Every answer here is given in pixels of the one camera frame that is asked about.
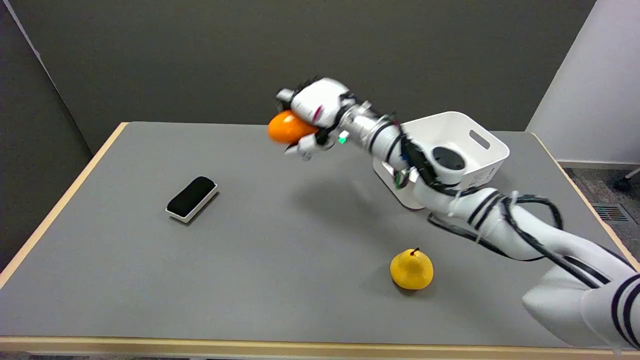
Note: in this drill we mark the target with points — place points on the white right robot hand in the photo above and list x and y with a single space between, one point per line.
320 102

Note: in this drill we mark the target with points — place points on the orange mango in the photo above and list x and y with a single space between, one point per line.
287 127

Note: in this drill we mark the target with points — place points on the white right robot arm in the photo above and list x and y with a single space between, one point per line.
480 210

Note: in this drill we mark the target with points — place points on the white plastic box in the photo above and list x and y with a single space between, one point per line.
465 150

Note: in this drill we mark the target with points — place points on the black whiteboard eraser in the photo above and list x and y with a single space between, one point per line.
191 198

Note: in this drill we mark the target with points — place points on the yellow pear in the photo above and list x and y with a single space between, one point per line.
411 269

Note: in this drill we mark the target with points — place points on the floor vent grille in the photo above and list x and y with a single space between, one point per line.
610 213

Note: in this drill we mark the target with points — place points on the black chair caster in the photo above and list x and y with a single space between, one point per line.
626 182

